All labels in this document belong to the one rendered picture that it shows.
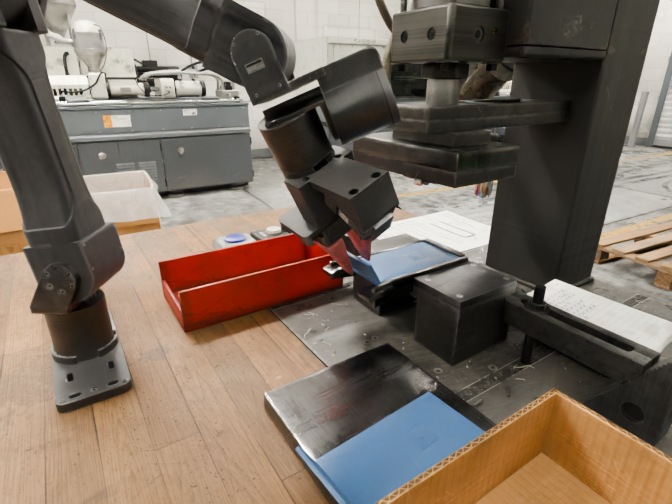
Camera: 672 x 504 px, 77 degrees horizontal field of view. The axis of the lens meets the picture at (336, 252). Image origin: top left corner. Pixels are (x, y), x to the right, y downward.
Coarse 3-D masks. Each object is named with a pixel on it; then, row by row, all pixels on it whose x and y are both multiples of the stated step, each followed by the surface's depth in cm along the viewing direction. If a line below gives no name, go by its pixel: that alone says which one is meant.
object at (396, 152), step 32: (448, 96) 46; (416, 128) 44; (448, 128) 45; (480, 128) 47; (384, 160) 51; (416, 160) 47; (448, 160) 43; (480, 160) 44; (512, 160) 47; (480, 192) 50
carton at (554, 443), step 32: (512, 416) 32; (544, 416) 35; (576, 416) 33; (480, 448) 30; (512, 448) 33; (544, 448) 37; (576, 448) 34; (608, 448) 32; (640, 448) 30; (416, 480) 27; (448, 480) 29; (480, 480) 32; (512, 480) 34; (544, 480) 34; (576, 480) 34; (608, 480) 32; (640, 480) 30
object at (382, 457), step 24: (408, 408) 39; (432, 408) 39; (384, 432) 37; (408, 432) 37; (432, 432) 37; (456, 432) 37; (480, 432) 37; (336, 456) 34; (360, 456) 34; (384, 456) 34; (408, 456) 34; (432, 456) 34; (336, 480) 32; (360, 480) 32; (384, 480) 32; (408, 480) 32
